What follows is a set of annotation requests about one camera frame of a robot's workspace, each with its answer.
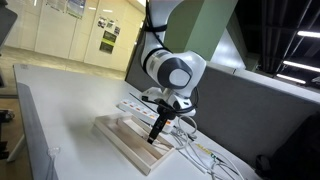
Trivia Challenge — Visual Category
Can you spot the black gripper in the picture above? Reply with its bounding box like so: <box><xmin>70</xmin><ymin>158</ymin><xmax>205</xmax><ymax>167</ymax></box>
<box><xmin>147</xmin><ymin>100</ymin><xmax>176</xmax><ymax>144</ymax></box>

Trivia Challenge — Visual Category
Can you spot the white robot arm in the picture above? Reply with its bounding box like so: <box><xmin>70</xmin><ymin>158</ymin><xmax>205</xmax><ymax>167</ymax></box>
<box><xmin>141</xmin><ymin>0</ymin><xmax>206</xmax><ymax>144</ymax></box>

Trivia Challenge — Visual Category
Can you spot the wooden divided tray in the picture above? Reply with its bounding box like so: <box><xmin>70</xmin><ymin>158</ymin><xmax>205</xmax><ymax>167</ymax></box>
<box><xmin>94</xmin><ymin>112</ymin><xmax>175</xmax><ymax>176</ymax></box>

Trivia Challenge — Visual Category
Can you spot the white power strip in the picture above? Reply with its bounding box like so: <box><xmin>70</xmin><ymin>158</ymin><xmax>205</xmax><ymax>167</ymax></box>
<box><xmin>117</xmin><ymin>99</ymin><xmax>159</xmax><ymax>126</ymax></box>

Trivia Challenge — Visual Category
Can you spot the white adapter with labels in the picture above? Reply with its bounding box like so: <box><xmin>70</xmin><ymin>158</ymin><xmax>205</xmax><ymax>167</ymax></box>
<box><xmin>179</xmin><ymin>142</ymin><xmax>217</xmax><ymax>173</ymax></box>

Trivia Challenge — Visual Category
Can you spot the grey desk partition panel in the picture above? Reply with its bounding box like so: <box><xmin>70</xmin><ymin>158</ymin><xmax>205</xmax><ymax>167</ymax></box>
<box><xmin>125</xmin><ymin>44</ymin><xmax>320</xmax><ymax>168</ymax></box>

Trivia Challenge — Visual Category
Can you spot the clear plastic desk clip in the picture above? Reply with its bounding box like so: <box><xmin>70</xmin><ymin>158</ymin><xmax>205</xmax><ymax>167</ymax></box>
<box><xmin>46</xmin><ymin>147</ymin><xmax>61</xmax><ymax>180</ymax></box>

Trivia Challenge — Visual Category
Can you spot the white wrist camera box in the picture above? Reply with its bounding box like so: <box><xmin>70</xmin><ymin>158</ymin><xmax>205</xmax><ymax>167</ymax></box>
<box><xmin>141</xmin><ymin>87</ymin><xmax>166</xmax><ymax>102</ymax></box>

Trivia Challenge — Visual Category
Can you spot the white power cable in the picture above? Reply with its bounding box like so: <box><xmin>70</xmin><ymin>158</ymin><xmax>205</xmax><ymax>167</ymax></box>
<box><xmin>170</xmin><ymin>114</ymin><xmax>246</xmax><ymax>180</ymax></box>

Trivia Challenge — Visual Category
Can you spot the green black wall poster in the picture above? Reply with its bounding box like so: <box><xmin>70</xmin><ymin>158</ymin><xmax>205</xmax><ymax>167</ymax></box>
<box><xmin>99</xmin><ymin>31</ymin><xmax>117</xmax><ymax>54</ymax></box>

